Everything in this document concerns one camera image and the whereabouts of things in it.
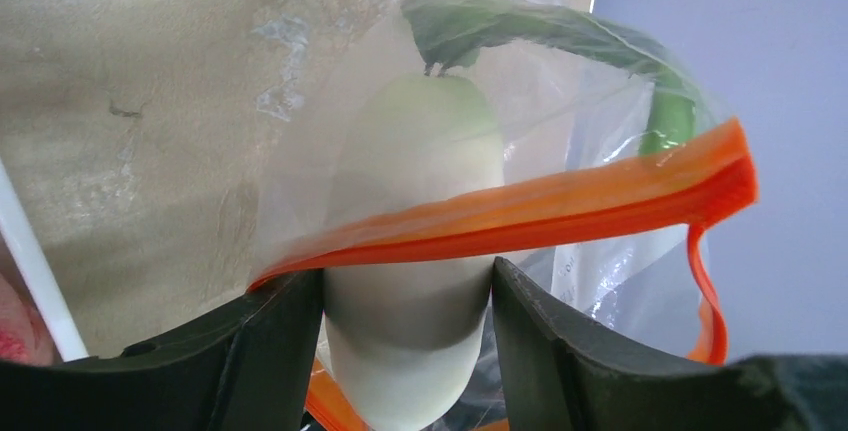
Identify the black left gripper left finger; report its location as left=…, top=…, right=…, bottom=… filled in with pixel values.
left=1, top=270, right=323, bottom=430

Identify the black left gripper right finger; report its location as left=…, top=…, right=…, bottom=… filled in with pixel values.
left=492, top=258, right=847, bottom=430

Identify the white radish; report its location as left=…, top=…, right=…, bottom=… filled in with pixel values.
left=321, top=72, right=507, bottom=431

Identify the clear orange zip bag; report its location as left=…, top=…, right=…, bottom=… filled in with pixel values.
left=252, top=0, right=758, bottom=430

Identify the green leafy vegetable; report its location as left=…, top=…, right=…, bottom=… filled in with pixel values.
left=401, top=0, right=697, bottom=155

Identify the white plastic basket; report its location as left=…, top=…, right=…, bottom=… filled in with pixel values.
left=1, top=164, right=89, bottom=362

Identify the pink peach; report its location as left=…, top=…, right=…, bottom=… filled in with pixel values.
left=1, top=277, right=55, bottom=366

